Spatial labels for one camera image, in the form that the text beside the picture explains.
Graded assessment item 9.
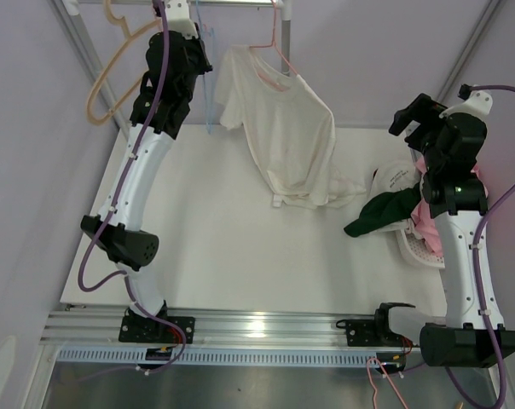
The blue hanger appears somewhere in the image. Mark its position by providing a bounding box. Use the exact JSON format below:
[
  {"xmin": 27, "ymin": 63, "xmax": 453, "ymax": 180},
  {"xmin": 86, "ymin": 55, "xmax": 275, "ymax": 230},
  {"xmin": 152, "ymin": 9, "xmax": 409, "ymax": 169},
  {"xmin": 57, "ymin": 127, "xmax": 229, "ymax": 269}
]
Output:
[{"xmin": 194, "ymin": 0, "xmax": 216, "ymax": 135}]

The aluminium frame post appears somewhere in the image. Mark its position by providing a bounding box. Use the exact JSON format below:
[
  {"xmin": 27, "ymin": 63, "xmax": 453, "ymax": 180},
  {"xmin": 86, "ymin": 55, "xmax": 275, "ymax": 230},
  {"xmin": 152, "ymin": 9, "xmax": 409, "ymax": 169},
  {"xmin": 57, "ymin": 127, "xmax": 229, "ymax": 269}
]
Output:
[
  {"xmin": 432, "ymin": 0, "xmax": 506, "ymax": 103},
  {"xmin": 46, "ymin": 0, "xmax": 129, "ymax": 139}
]

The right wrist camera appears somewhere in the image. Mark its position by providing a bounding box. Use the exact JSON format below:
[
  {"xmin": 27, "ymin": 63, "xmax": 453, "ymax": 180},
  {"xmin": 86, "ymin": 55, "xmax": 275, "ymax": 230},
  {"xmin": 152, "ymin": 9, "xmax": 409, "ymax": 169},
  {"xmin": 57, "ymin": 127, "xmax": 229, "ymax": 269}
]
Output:
[{"xmin": 439, "ymin": 84, "xmax": 493, "ymax": 121}]

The aluminium frame post left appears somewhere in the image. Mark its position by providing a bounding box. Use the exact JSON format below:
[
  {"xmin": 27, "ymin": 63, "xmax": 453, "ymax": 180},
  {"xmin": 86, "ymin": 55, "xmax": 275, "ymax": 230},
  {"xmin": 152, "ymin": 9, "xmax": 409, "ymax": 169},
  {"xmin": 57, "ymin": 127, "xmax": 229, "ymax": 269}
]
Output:
[{"xmin": 46, "ymin": 0, "xmax": 129, "ymax": 139}]

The aluminium mounting rail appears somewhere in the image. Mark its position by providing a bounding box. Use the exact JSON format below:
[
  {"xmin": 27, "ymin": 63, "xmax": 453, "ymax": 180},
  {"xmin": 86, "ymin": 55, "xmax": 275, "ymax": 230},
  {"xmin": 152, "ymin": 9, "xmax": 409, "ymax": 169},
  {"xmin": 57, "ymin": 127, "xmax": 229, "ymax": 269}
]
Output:
[{"xmin": 41, "ymin": 306, "xmax": 424, "ymax": 372}]

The pink cable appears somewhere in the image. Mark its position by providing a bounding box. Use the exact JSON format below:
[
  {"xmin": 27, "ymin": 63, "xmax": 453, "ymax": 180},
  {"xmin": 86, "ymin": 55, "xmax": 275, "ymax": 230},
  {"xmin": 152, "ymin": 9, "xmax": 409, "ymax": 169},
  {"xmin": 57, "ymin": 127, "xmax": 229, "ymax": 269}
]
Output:
[{"xmin": 366, "ymin": 356, "xmax": 410, "ymax": 409}]

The green and white t shirt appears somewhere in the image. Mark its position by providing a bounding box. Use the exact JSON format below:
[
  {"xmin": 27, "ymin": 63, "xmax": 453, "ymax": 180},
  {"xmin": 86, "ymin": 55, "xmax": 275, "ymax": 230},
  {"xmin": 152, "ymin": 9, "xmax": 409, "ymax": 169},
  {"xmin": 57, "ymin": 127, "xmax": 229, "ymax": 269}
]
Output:
[{"xmin": 344, "ymin": 160, "xmax": 421, "ymax": 238}]

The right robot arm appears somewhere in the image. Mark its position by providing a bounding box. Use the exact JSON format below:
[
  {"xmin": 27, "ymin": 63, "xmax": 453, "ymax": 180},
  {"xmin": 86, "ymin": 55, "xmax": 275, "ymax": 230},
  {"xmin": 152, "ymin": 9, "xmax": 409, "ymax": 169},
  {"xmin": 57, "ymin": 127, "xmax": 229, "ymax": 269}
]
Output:
[{"xmin": 373, "ymin": 91, "xmax": 515, "ymax": 368}]

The aluminium frame post right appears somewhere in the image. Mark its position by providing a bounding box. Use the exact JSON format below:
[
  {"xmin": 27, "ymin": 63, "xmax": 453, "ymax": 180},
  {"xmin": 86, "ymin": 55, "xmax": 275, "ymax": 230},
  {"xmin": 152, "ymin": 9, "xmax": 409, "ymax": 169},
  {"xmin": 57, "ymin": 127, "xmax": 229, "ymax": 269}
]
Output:
[{"xmin": 432, "ymin": 0, "xmax": 506, "ymax": 103}]

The pink hanger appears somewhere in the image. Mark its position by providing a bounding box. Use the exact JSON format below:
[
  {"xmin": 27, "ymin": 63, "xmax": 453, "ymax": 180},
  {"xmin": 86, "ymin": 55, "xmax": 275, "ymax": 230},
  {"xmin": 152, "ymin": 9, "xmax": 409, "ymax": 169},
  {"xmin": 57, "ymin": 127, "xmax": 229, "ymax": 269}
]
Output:
[{"xmin": 248, "ymin": 1, "xmax": 298, "ymax": 93}]

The beige wooden hanger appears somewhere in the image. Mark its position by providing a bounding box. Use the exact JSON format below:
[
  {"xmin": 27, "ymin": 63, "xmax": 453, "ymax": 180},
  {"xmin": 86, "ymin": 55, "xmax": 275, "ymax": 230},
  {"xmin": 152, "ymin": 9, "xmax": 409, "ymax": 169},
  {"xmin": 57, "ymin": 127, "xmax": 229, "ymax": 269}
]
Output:
[{"xmin": 85, "ymin": 0, "xmax": 160, "ymax": 127}]

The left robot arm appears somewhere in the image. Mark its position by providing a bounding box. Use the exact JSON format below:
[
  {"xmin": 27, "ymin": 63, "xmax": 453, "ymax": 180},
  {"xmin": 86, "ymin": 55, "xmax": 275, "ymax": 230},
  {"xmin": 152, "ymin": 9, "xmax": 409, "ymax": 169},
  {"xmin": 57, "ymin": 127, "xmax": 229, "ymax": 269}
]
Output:
[{"xmin": 78, "ymin": 31, "xmax": 212, "ymax": 342}]

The white perforated basket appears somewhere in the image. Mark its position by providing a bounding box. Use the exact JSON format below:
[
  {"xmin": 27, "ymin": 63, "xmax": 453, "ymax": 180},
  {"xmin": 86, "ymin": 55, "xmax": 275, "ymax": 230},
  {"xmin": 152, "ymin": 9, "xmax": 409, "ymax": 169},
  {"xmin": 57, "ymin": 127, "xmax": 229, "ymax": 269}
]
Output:
[{"xmin": 393, "ymin": 230, "xmax": 444, "ymax": 269}]

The pink t shirt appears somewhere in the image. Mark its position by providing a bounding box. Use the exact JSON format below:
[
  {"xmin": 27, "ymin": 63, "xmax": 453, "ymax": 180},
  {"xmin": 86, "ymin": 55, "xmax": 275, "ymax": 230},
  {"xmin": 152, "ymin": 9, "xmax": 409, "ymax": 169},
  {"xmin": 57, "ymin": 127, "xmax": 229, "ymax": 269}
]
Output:
[{"xmin": 411, "ymin": 157, "xmax": 480, "ymax": 257}]

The metal clothes rack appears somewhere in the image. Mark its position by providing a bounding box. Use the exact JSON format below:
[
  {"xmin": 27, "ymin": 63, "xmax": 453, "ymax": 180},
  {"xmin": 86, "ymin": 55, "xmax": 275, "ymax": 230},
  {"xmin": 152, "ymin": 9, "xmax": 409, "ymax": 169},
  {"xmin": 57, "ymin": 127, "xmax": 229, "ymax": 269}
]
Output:
[{"xmin": 50, "ymin": 1, "xmax": 295, "ymax": 134}]

